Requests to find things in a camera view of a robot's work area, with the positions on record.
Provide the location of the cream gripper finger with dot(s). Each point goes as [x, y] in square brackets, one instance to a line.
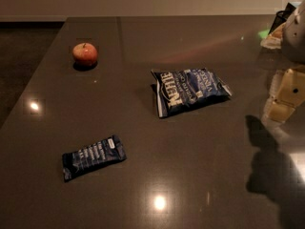
[286, 93]

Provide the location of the dark blue RXBAR wrapper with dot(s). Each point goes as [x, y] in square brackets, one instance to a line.
[93, 157]

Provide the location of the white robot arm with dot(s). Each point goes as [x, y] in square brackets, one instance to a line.
[293, 42]

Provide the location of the black mesh container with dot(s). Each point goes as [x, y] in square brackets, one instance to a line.
[282, 16]

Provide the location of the blue Kettle chips bag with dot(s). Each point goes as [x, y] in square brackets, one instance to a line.
[182, 91]

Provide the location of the red apple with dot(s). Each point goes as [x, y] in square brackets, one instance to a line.
[85, 54]

